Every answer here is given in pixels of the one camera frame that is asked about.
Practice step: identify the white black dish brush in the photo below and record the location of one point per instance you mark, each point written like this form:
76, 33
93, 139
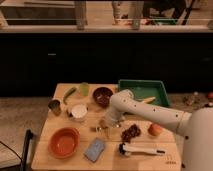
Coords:
127, 150

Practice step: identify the orange red bowl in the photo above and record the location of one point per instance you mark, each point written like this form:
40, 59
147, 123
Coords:
64, 143

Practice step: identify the yellow corn cob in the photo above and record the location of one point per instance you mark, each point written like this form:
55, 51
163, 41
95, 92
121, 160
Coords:
148, 100

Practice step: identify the green plastic tray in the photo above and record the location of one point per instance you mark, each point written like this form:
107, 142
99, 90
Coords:
143, 89

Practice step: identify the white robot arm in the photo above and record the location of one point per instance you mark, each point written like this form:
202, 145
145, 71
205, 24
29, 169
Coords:
196, 128

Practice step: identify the silver metal fork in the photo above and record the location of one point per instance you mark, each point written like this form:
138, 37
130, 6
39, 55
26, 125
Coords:
99, 128

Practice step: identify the orange peach fruit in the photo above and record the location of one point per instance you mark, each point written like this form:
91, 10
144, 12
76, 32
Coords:
155, 129

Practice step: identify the black chair frame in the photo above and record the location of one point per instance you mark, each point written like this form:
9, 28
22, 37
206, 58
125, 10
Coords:
28, 136

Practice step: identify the dark maroon bowl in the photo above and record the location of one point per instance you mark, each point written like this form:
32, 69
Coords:
102, 96

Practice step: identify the light green cup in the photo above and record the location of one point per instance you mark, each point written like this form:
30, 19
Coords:
84, 89

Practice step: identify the metal cup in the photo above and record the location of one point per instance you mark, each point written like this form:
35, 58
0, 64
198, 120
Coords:
54, 106

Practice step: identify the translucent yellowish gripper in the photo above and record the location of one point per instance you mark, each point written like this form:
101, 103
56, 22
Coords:
102, 123

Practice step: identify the bunch of dark grapes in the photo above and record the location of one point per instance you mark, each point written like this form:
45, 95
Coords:
132, 132

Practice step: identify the blue sponge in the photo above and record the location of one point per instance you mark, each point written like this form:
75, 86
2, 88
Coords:
94, 150

